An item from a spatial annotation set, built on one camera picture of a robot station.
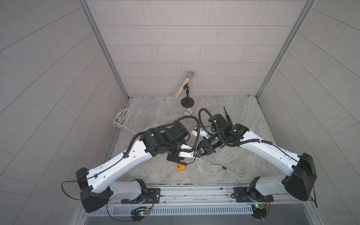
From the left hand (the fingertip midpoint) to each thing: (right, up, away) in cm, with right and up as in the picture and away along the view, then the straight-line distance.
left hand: (187, 151), depth 67 cm
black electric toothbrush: (+30, +12, +35) cm, 48 cm away
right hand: (+4, 0, -5) cm, 6 cm away
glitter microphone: (-2, +39, +30) cm, 49 cm away
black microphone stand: (0, +26, +45) cm, 52 cm away
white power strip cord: (-49, +14, +37) cm, 63 cm away
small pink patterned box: (+1, +18, +38) cm, 42 cm away
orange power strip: (-4, -13, +12) cm, 18 cm away
